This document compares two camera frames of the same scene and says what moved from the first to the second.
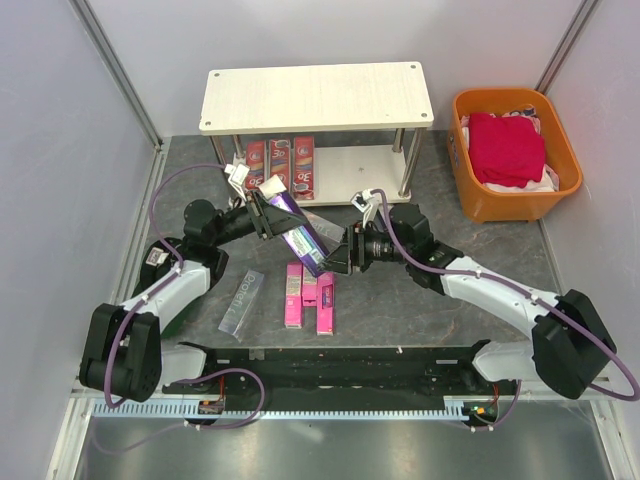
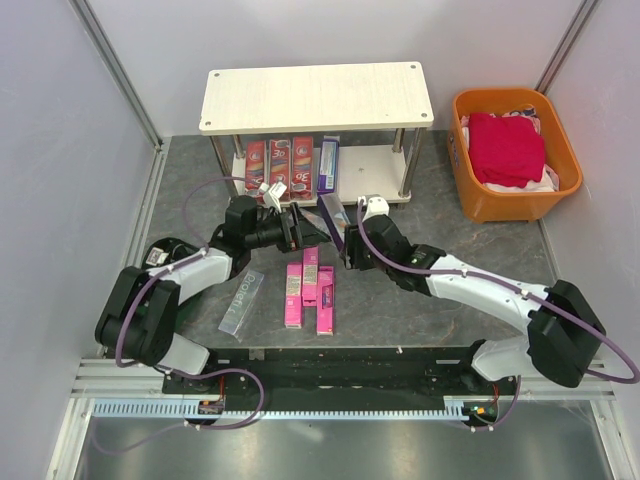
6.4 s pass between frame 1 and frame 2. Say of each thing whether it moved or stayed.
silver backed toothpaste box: stayed
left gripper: moved
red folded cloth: stayed
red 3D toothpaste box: stayed
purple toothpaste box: moved
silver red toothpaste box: stayed
